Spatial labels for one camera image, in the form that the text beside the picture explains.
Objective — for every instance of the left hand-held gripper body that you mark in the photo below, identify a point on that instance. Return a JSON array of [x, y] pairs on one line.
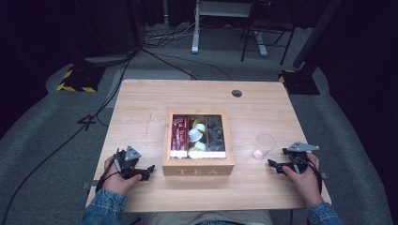
[[130, 164]]

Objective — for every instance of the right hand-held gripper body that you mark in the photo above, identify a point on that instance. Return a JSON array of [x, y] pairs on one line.
[[298, 157]]

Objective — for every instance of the wooden tea box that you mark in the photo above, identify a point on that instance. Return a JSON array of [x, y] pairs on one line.
[[197, 167]]

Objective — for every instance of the person's left hand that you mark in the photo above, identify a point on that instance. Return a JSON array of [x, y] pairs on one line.
[[114, 179]]

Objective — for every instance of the person's right hand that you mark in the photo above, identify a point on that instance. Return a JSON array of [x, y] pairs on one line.
[[308, 184]]

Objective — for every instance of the clear glass cup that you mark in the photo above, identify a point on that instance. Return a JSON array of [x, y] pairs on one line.
[[263, 145]]

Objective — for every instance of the red stick packet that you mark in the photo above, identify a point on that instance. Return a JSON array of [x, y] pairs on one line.
[[175, 134], [183, 134]]

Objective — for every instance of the white capsule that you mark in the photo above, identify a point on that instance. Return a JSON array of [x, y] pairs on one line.
[[201, 127], [200, 146], [195, 135]]

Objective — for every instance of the pile of dark sachets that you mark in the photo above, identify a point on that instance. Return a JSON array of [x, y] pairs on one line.
[[216, 134]]

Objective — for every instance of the person's lap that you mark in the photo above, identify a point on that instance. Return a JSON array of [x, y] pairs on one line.
[[208, 217]]

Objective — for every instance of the striped stand base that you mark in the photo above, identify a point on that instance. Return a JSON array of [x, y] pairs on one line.
[[81, 79], [300, 82]]

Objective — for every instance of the black chair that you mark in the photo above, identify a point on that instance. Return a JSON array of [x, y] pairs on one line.
[[269, 22]]

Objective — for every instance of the black stand post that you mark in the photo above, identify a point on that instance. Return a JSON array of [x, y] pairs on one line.
[[316, 34], [135, 22]]

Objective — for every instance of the white desk frame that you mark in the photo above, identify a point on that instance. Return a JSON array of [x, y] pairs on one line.
[[196, 31]]

